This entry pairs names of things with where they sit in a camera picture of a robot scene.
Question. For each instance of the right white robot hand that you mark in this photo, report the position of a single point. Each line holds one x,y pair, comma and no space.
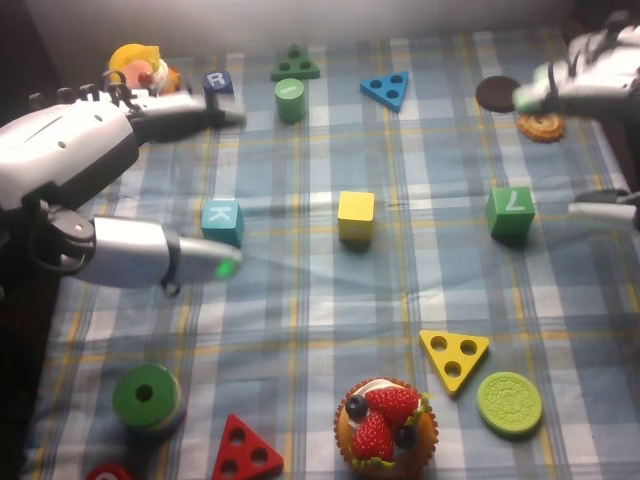
60,145

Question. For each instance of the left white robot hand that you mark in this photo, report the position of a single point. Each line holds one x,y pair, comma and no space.
590,75

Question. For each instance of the green cube block letter L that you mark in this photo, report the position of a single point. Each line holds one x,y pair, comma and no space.
511,212

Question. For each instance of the teal cube block letter K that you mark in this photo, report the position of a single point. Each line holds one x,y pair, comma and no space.
222,222

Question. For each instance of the orange round toy biscuit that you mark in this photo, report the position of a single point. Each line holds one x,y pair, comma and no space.
542,129

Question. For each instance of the brown round toy cookie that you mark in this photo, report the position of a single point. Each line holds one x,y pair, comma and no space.
495,95

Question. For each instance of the orange cream toy cupcake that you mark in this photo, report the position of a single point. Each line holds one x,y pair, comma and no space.
137,62

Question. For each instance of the blue cylinder block letter R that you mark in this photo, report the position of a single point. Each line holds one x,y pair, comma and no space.
217,82

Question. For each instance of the blue triangle block three holes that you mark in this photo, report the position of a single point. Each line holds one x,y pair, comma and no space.
385,90

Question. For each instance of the green cylinder block minus sign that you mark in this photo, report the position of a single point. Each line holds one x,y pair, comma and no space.
290,102

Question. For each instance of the green triangle block three holes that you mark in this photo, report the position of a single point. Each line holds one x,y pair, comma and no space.
295,67

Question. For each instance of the stacked coloured rings toy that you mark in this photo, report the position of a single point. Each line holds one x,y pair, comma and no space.
127,400

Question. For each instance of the yellow cube block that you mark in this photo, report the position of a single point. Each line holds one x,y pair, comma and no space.
356,215

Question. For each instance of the blue plaid tablecloth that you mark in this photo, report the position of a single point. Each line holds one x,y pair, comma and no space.
320,300

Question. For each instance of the yellow triangle block three holes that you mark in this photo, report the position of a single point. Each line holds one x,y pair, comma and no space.
452,357

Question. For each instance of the green sandwich toy cookie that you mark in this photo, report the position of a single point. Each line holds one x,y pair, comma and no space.
509,406

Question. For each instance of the red triangle block three holes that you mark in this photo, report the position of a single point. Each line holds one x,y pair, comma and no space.
242,457

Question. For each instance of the strawberry toy cupcake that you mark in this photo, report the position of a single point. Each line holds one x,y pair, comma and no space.
385,430

